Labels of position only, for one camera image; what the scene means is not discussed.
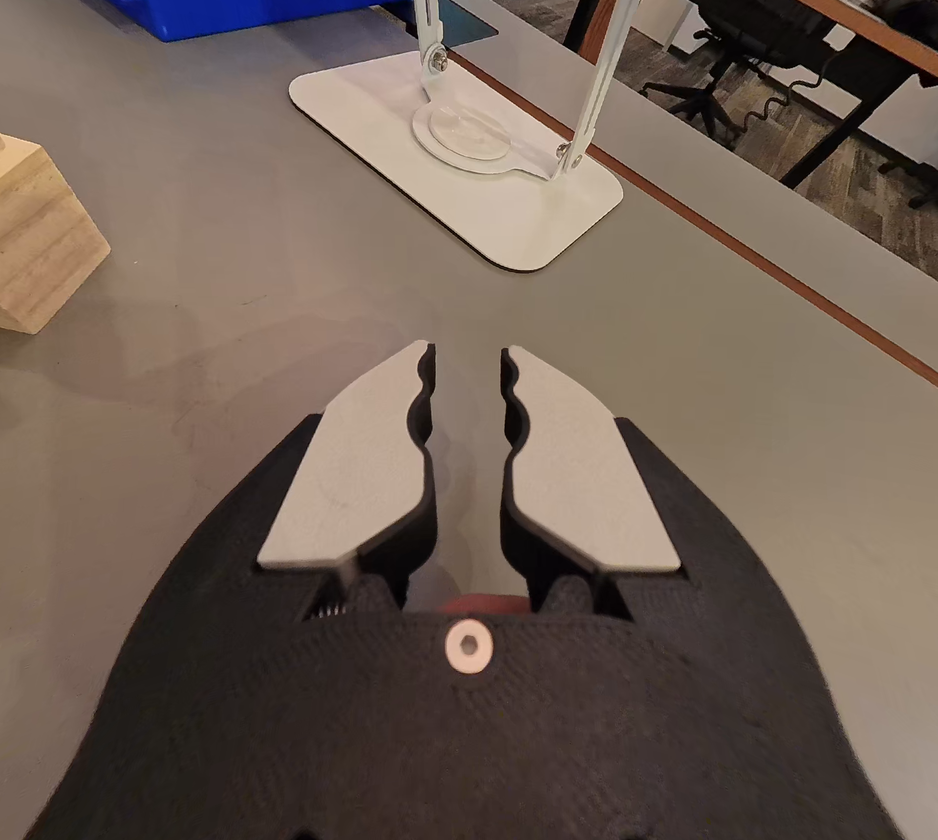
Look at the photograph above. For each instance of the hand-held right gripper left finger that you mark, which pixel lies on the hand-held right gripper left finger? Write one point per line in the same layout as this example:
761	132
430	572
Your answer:
352	481

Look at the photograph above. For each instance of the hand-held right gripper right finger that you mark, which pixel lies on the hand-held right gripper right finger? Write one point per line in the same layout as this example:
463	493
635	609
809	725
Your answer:
586	481

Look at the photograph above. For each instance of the large pale wooden cube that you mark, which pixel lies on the large pale wooden cube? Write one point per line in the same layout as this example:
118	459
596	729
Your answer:
44	246

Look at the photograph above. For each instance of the person's right hand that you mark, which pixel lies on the person's right hand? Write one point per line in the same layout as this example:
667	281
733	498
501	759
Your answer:
483	605

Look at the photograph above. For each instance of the wooden document stand white legs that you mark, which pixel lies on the wooden document stand white legs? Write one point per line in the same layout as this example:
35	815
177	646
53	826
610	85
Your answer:
513	210

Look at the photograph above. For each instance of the black office chair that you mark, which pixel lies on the black office chair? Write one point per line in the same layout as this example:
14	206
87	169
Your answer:
740	41

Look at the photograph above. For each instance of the wooden edged office desk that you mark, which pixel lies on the wooden edged office desk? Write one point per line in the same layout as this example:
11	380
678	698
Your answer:
850	23

